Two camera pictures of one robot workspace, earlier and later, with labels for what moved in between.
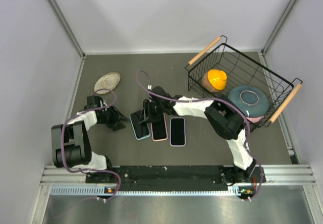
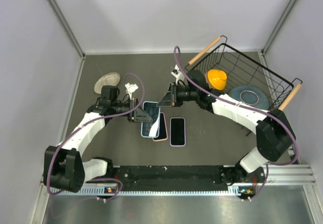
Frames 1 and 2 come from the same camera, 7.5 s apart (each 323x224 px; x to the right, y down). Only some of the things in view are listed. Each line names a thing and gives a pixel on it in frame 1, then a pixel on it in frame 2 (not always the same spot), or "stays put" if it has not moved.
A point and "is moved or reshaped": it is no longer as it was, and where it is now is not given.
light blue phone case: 141,130 is moved or reshaped
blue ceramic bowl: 253,101 stays put
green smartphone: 141,129 is moved or reshaped
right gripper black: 147,112 → 167,101
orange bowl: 214,79 stays put
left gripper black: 117,115 → 139,115
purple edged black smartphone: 177,131 stays put
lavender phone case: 177,137 stays put
